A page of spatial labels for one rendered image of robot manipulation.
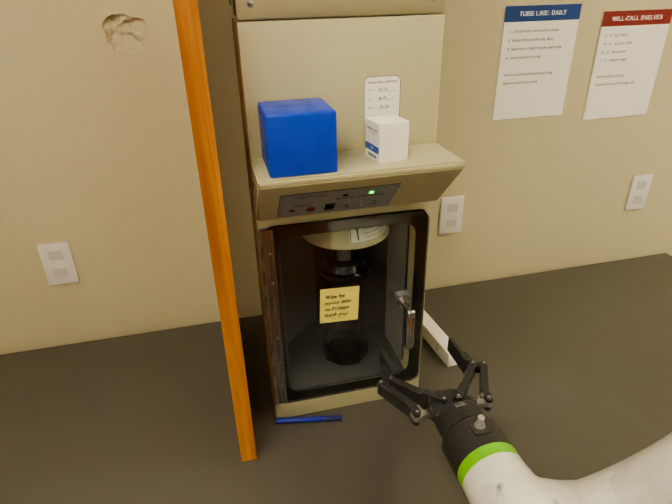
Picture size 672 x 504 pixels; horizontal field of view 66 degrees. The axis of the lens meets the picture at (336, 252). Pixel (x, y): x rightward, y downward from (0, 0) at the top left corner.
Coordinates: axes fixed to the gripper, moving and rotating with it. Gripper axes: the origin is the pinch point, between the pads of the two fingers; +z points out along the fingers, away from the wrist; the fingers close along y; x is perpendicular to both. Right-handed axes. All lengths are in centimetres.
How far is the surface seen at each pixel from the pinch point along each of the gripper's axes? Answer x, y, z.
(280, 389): 11.4, 25.1, 9.4
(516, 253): 14, -55, 54
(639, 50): -44, -82, 54
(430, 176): -34.2, 0.0, 0.4
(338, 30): -55, 12, 11
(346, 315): -4.1, 11.3, 9.4
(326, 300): -8.2, 15.1, 9.4
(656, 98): -31, -92, 54
